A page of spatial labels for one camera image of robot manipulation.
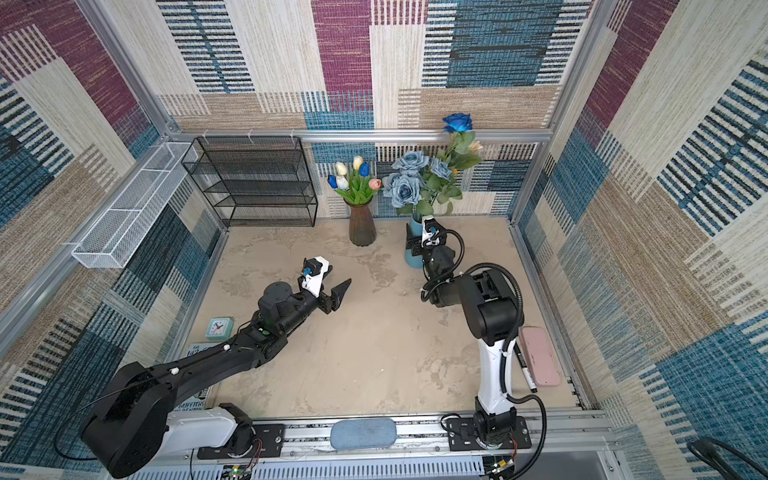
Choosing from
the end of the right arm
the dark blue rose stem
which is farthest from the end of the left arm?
the dark blue rose stem

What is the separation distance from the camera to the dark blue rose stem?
30.5 inches

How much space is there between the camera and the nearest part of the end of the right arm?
0.79 meters
